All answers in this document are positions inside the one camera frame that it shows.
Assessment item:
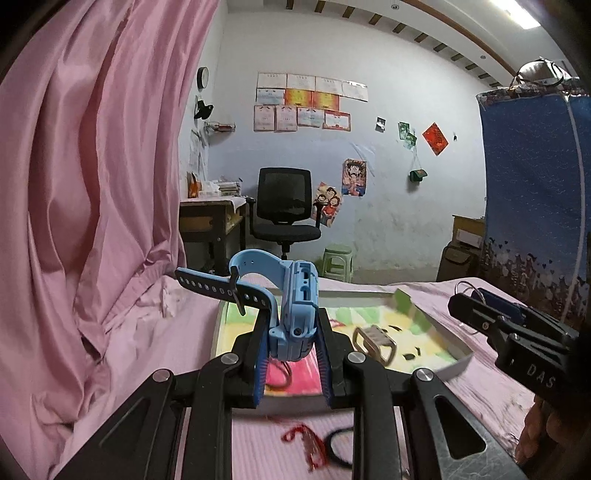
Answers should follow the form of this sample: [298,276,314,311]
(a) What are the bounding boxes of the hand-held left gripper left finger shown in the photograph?
[53,311,278,480]

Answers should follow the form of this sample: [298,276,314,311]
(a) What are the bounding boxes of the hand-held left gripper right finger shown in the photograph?
[314,307,529,480]

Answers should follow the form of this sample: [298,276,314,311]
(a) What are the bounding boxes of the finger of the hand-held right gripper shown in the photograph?
[447,292,509,343]
[477,287,533,325]

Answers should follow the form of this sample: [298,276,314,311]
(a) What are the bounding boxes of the silver wire bangles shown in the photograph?
[454,279,486,306]

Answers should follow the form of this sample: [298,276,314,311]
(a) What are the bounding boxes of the metal tray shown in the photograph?
[213,285,475,408]

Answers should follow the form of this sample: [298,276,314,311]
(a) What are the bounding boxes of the red string bracelet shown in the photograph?
[282,417,327,470]

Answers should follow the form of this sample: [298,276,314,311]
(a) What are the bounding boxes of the black hair tie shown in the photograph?
[324,428,359,468]

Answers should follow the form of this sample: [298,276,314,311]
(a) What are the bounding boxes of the blue smart watch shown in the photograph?
[174,249,324,364]

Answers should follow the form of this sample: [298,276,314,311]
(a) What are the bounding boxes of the person's right hand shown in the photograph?
[514,396,562,468]

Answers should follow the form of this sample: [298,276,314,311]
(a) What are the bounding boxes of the beige hair claw clip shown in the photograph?
[352,324,398,366]

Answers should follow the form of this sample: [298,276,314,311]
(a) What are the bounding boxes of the watercolour painted paper liner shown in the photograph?
[219,288,455,398]

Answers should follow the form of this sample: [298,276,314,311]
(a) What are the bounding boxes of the cardboard box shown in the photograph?
[451,213,487,250]

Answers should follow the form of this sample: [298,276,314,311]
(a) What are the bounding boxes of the green plastic stool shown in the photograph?
[320,247,354,282]

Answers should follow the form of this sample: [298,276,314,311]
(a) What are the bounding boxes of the blue fabric wardrobe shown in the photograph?
[475,76,591,325]

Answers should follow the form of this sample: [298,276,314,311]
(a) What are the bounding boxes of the green hanging basket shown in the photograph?
[408,143,429,184]

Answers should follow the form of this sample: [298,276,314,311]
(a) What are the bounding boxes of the wooden desk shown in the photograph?
[178,196,250,274]

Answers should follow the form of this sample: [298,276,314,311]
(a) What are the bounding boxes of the red diamond paper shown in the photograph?
[422,122,450,157]

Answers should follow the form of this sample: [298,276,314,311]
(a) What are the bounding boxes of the black office chair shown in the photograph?
[248,167,323,260]

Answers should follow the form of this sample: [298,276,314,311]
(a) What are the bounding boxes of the pink curtain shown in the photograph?
[0,0,228,480]

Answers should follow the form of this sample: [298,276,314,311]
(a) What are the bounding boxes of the ceiling light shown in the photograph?
[488,0,542,29]

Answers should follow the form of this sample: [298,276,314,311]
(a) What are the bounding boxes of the cartoon family wall poster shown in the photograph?
[311,181,346,228]

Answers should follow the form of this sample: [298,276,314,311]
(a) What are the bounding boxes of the anime wall poster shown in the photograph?
[341,158,368,197]

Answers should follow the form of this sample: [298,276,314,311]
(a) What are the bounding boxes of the green wall photos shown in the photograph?
[397,121,418,150]

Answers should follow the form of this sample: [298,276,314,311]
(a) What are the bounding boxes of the hanging wall papers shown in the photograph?
[189,128,209,172]

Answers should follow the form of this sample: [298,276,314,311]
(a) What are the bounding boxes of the pale bag with dark straps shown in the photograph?
[510,57,581,100]

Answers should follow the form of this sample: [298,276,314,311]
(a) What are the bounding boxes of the group of wall certificates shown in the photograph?
[252,71,369,134]

